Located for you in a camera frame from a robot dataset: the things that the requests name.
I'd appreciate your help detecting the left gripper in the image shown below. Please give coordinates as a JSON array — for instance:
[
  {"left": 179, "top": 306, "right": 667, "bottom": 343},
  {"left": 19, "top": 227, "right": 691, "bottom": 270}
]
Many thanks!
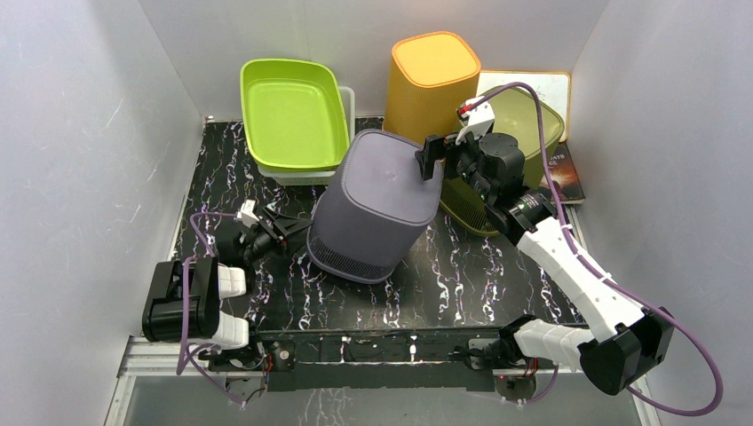
[{"left": 242, "top": 209, "right": 314, "bottom": 264}]

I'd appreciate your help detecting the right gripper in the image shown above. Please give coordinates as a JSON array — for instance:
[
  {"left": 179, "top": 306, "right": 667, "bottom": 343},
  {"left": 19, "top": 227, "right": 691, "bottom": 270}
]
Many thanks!
[{"left": 416, "top": 127, "right": 495, "bottom": 203}]

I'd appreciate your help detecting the white perforated plastic basket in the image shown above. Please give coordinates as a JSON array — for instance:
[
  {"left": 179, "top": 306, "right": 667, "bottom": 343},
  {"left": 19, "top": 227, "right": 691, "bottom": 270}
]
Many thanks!
[{"left": 258, "top": 86, "right": 355, "bottom": 186}]

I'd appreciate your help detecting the orange mesh basket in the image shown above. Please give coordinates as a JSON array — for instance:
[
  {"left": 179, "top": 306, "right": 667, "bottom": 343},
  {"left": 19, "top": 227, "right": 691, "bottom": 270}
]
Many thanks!
[{"left": 383, "top": 31, "right": 481, "bottom": 145}]

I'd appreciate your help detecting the grey mesh basket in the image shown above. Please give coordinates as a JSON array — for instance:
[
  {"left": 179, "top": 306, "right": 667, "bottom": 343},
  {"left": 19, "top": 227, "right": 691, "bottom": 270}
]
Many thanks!
[{"left": 306, "top": 130, "right": 443, "bottom": 284}]

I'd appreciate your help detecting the olive green mesh basket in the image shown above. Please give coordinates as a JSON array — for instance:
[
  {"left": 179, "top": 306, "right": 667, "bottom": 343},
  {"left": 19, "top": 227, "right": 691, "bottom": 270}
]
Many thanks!
[{"left": 440, "top": 88, "right": 565, "bottom": 237}]

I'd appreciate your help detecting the lime green plastic tray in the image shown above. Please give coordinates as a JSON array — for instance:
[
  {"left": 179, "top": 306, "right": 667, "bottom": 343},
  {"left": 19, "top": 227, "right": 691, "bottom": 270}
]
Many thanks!
[{"left": 240, "top": 59, "right": 351, "bottom": 173}]

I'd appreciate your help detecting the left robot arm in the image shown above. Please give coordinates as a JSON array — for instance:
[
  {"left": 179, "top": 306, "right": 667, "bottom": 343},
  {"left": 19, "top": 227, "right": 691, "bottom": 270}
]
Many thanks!
[{"left": 141, "top": 209, "right": 313, "bottom": 374}]

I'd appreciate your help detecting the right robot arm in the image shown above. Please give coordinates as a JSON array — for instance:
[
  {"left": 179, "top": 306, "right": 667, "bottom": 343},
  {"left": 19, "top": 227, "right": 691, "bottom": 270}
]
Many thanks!
[{"left": 416, "top": 133, "right": 674, "bottom": 396}]

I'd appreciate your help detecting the dark paperback book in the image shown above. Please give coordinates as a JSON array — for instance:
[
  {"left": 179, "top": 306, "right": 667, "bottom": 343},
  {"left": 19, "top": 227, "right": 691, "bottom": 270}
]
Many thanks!
[{"left": 548, "top": 142, "right": 585, "bottom": 205}]

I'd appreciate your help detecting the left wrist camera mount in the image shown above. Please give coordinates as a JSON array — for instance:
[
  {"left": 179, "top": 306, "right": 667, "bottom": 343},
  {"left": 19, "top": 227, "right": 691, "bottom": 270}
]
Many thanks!
[{"left": 236, "top": 200, "right": 259, "bottom": 227}]

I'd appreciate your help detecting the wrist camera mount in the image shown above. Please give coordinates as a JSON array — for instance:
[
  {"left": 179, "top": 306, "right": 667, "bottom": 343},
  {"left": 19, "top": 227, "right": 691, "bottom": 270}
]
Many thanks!
[
  {"left": 236, "top": 200, "right": 259, "bottom": 227},
  {"left": 455, "top": 102, "right": 495, "bottom": 146}
]

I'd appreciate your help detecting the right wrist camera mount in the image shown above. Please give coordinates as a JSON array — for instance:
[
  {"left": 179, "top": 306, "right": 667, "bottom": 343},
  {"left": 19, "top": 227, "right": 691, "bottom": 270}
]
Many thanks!
[{"left": 455, "top": 102, "right": 495, "bottom": 146}]

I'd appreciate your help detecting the small whiteboard with yellow frame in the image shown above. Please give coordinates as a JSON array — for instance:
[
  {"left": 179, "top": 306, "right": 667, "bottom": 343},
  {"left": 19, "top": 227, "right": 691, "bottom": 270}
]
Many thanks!
[{"left": 476, "top": 69, "right": 571, "bottom": 142}]

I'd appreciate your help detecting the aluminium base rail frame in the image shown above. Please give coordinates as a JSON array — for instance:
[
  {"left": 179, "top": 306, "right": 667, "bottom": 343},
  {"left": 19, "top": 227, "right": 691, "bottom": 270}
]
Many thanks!
[{"left": 104, "top": 205, "right": 663, "bottom": 426}]

